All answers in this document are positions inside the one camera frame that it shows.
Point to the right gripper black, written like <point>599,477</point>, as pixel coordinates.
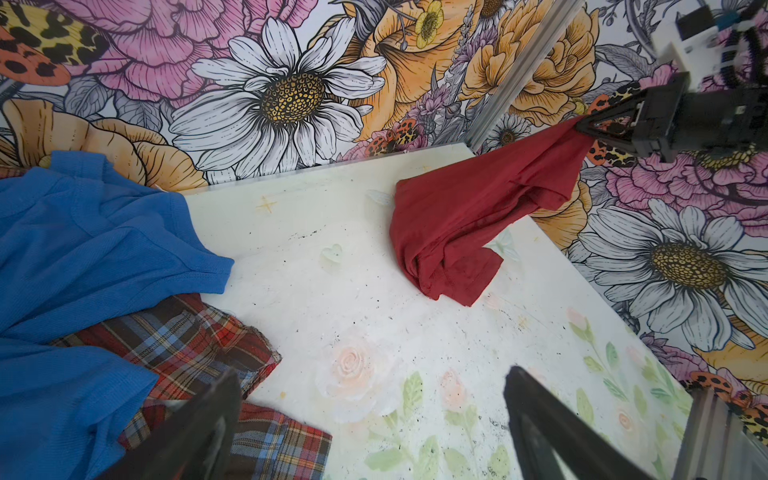
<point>668,119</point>

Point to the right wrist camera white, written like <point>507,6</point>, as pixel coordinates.
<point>719,48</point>

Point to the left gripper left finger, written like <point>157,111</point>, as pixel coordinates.
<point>195,443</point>

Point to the aluminium front rail frame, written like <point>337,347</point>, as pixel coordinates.
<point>717,444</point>

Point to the plaid red cloth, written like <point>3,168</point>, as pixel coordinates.
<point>188,344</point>

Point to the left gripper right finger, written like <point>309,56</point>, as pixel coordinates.
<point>547,436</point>

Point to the dark red cloth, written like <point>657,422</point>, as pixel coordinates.
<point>444,219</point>

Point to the blue cloth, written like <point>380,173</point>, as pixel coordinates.
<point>81,244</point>

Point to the right corner aluminium post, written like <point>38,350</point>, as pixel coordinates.
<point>552,26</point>

